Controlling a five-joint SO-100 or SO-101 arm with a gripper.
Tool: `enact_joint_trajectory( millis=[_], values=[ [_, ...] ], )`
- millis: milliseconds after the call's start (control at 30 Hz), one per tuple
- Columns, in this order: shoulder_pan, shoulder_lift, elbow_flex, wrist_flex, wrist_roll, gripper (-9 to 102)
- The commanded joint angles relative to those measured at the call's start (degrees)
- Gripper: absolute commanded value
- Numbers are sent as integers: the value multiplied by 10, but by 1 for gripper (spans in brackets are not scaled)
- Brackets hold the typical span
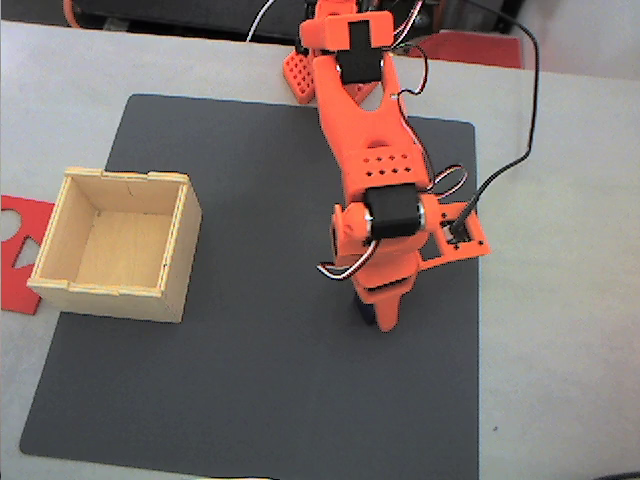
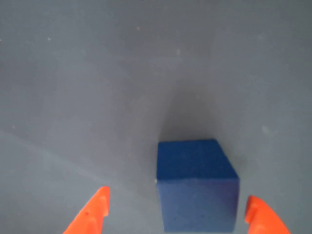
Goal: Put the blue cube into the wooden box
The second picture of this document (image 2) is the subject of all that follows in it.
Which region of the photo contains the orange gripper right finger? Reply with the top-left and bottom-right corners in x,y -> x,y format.
244,195 -> 292,234

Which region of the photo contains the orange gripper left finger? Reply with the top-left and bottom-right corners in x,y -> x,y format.
62,186 -> 111,234

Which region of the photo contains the blue cube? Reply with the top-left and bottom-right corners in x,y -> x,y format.
156,138 -> 241,234

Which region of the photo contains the dark grey mat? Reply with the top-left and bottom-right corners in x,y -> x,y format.
0,0 -> 312,234

